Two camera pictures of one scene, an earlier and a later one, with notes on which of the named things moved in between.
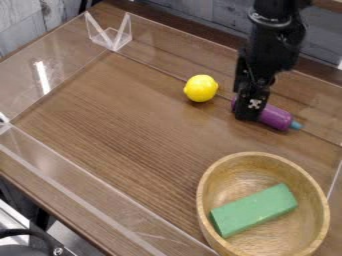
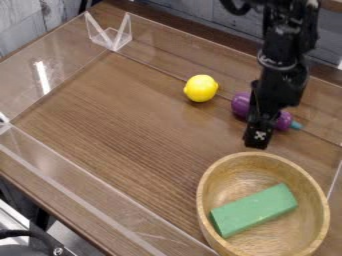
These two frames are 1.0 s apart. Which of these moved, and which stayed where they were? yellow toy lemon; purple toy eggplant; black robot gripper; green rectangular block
Moved: black robot gripper
Stayed: purple toy eggplant; green rectangular block; yellow toy lemon
